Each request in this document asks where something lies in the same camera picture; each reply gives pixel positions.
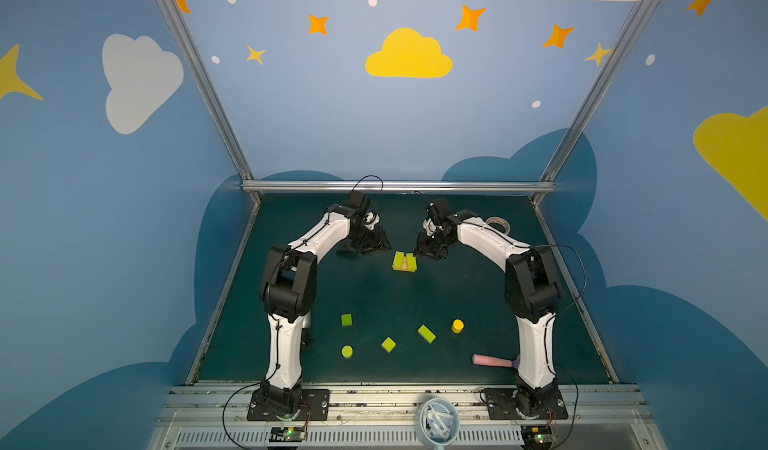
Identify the long green block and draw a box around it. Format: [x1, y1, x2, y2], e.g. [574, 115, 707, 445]
[392, 251, 405, 271]
[417, 325, 436, 343]
[404, 253, 417, 272]

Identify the aluminium frame left post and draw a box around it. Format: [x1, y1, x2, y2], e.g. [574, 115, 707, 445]
[155, 0, 262, 207]

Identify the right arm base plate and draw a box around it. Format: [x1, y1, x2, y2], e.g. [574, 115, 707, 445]
[481, 387, 569, 420]

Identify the left green circuit board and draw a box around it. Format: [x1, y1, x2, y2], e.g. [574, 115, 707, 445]
[268, 427, 307, 444]

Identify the pink purple brush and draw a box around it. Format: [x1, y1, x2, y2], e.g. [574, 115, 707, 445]
[472, 354, 520, 369]

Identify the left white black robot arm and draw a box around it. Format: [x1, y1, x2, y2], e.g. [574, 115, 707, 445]
[255, 190, 390, 419]

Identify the aluminium frame rear bar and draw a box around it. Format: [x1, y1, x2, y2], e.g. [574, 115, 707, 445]
[241, 179, 556, 194]

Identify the aluminium front rail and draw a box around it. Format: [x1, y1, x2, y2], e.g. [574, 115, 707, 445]
[148, 383, 666, 449]

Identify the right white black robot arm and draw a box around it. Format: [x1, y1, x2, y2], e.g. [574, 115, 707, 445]
[415, 198, 562, 419]

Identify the aluminium frame post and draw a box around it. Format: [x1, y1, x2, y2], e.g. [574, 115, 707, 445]
[531, 0, 661, 208]
[155, 0, 262, 207]

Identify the aluminium frame right post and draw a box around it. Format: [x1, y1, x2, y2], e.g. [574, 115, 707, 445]
[531, 0, 661, 208]

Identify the small green square block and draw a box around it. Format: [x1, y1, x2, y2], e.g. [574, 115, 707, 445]
[381, 337, 396, 353]

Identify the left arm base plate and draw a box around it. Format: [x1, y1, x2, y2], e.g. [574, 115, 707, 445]
[246, 389, 330, 422]

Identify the yellow cylinder block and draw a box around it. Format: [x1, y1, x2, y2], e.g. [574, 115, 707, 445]
[451, 319, 464, 334]

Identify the white tape roll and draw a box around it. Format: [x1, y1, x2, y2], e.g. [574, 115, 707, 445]
[485, 216, 511, 235]

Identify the right green circuit board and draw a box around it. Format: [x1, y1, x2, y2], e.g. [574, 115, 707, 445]
[520, 426, 556, 450]

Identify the round bowl with white pieces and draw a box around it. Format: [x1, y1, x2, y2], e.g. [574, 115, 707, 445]
[415, 398, 460, 449]

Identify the green circuit board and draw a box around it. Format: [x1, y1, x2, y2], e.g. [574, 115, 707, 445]
[268, 427, 307, 444]
[520, 426, 556, 450]

